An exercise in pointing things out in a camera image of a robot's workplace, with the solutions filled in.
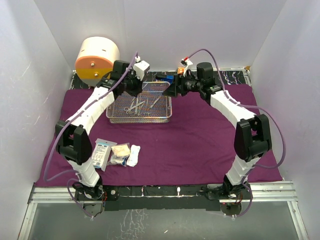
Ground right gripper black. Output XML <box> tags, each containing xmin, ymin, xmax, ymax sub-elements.
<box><xmin>162</xmin><ymin>71</ymin><xmax>203</xmax><ymax>98</ymax></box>

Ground wire mesh metal tray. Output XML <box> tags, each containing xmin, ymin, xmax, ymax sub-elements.
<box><xmin>106</xmin><ymin>81</ymin><xmax>173</xmax><ymax>124</ymax></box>

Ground round white drawer box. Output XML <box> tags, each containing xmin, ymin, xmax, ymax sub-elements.
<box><xmin>74</xmin><ymin>36</ymin><xmax>120</xmax><ymax>87</ymax></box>

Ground beige bandage roll packet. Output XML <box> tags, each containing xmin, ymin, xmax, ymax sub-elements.
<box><xmin>111</xmin><ymin>143</ymin><xmax>131</xmax><ymax>157</ymax></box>

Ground white gauze packet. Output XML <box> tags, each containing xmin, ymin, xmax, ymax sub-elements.
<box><xmin>91</xmin><ymin>138</ymin><xmax>117</xmax><ymax>172</ymax></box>

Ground small blue white packet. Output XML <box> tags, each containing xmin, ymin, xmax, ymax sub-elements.
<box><xmin>107</xmin><ymin>154</ymin><xmax>129</xmax><ymax>167</ymax></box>

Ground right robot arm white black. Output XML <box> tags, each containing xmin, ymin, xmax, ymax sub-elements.
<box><xmin>162</xmin><ymin>62</ymin><xmax>272</xmax><ymax>199</ymax></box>

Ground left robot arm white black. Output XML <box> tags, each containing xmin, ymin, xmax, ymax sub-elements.
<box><xmin>55</xmin><ymin>57</ymin><xmax>150</xmax><ymax>200</ymax></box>

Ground metal surgical scissors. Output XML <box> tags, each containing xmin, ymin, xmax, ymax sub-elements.
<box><xmin>123</xmin><ymin>97</ymin><xmax>146</xmax><ymax>114</ymax></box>

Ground blue black stapler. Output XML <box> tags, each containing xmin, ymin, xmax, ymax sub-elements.
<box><xmin>155</xmin><ymin>73</ymin><xmax>174</xmax><ymax>84</ymax></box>

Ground orange small box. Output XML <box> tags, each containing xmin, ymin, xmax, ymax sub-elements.
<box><xmin>176</xmin><ymin>67</ymin><xmax>187</xmax><ymax>76</ymax></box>

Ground metal forceps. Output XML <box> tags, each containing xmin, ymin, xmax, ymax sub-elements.
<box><xmin>130</xmin><ymin>112</ymin><xmax>150</xmax><ymax>118</ymax></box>

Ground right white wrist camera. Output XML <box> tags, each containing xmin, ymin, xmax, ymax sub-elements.
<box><xmin>180</xmin><ymin>56</ymin><xmax>193</xmax><ymax>77</ymax></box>

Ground black base frame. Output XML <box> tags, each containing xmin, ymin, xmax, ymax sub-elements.
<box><xmin>72</xmin><ymin>183</ymin><xmax>252</xmax><ymax>214</ymax></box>

